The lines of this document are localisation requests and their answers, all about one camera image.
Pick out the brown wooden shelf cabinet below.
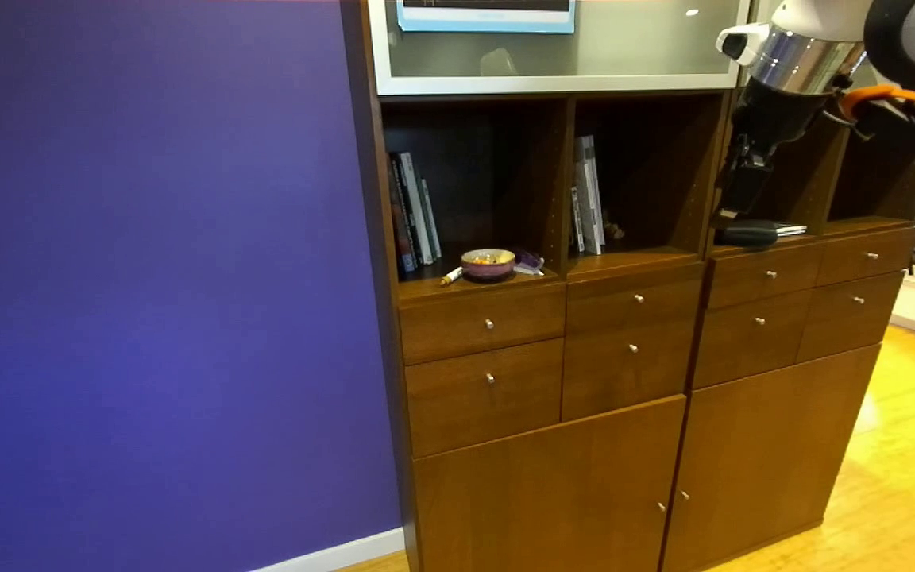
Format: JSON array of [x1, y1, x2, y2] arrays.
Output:
[[342, 0, 915, 572]]

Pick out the black pouch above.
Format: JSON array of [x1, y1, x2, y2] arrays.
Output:
[[713, 219, 781, 249]]

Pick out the wooden drawer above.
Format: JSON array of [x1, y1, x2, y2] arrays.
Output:
[[707, 242, 824, 311], [403, 337, 566, 460], [691, 288, 815, 391], [560, 317, 697, 423], [565, 261, 705, 335], [398, 281, 568, 367], [816, 226, 915, 288], [796, 270, 908, 365]]

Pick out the frosted glass cabinet door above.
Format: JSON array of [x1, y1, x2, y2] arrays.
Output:
[[367, 0, 753, 97]]

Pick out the row of books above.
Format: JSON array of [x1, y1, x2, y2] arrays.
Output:
[[569, 134, 607, 257], [388, 151, 443, 276]]

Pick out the blue framed picture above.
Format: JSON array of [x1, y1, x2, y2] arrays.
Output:
[[396, 0, 577, 35]]

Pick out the purple bowl with cream inside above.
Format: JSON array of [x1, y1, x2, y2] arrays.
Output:
[[461, 248, 517, 281]]

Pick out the wooden cabinet door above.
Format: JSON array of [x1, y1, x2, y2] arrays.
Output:
[[661, 342, 882, 572], [411, 394, 688, 572]]

